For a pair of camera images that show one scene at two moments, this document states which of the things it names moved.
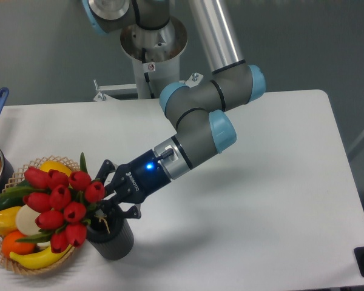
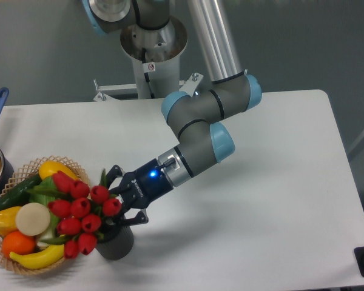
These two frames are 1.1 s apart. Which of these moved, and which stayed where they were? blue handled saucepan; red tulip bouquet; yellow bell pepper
Moved: red tulip bouquet
Stayed: yellow bell pepper; blue handled saucepan
